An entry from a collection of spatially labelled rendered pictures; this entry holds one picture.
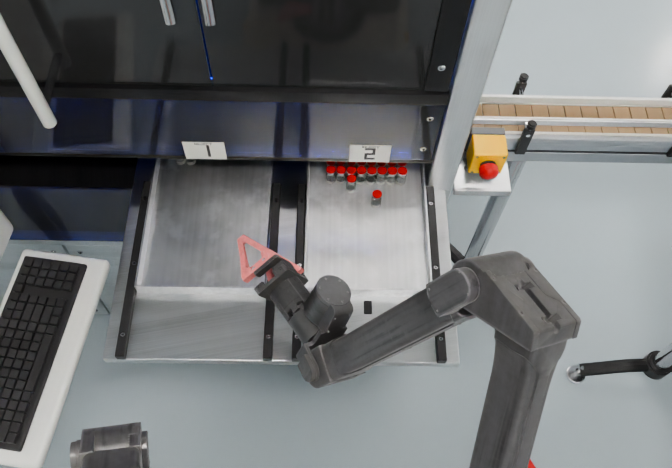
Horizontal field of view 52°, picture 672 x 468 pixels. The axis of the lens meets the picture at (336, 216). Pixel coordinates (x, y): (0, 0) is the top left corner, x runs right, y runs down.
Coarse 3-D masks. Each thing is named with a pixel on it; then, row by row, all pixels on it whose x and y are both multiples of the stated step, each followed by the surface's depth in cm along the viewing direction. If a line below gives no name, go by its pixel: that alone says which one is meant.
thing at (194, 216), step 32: (160, 160) 158; (224, 160) 159; (256, 160) 159; (160, 192) 154; (192, 192) 154; (224, 192) 155; (256, 192) 155; (160, 224) 150; (192, 224) 150; (224, 224) 151; (256, 224) 151; (160, 256) 146; (192, 256) 147; (224, 256) 147; (256, 256) 147; (160, 288) 140; (192, 288) 140; (224, 288) 140
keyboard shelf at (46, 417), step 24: (96, 264) 154; (96, 288) 151; (0, 312) 148; (72, 312) 148; (72, 336) 145; (72, 360) 143; (48, 384) 140; (48, 408) 138; (48, 432) 136; (0, 456) 133; (24, 456) 133
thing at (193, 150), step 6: (186, 144) 141; (192, 144) 141; (198, 144) 141; (204, 144) 141; (210, 144) 141; (216, 144) 141; (222, 144) 141; (186, 150) 143; (192, 150) 143; (198, 150) 143; (204, 150) 143; (210, 150) 143; (216, 150) 143; (222, 150) 143; (186, 156) 145; (192, 156) 145; (198, 156) 145; (204, 156) 145; (216, 156) 145; (222, 156) 145
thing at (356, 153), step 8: (352, 152) 143; (360, 152) 143; (368, 152) 143; (376, 152) 143; (384, 152) 143; (352, 160) 146; (360, 160) 146; (368, 160) 146; (376, 160) 146; (384, 160) 146
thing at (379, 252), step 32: (320, 192) 155; (384, 192) 156; (416, 192) 156; (320, 224) 151; (352, 224) 151; (384, 224) 152; (416, 224) 152; (320, 256) 147; (352, 256) 148; (384, 256) 148; (416, 256) 148; (352, 288) 140; (384, 288) 140; (416, 288) 144
